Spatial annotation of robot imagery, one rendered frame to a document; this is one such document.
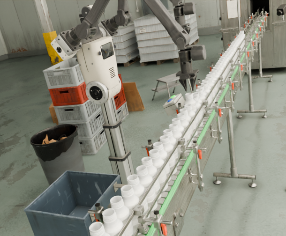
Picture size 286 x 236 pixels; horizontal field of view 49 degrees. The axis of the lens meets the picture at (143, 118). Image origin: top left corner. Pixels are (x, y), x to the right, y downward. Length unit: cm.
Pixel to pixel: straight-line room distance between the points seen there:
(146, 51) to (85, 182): 672
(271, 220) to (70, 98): 245
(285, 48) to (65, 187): 490
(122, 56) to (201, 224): 656
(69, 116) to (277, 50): 375
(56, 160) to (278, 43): 427
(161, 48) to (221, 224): 597
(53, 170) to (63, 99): 104
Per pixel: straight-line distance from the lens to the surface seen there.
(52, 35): 1140
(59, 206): 166
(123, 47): 852
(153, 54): 810
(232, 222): 260
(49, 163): 304
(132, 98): 495
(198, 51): 151
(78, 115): 379
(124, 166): 223
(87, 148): 394
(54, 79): 377
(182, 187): 134
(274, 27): 588
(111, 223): 92
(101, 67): 194
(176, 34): 152
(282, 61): 600
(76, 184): 168
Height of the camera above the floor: 170
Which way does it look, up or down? 21 degrees down
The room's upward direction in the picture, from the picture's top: 11 degrees counter-clockwise
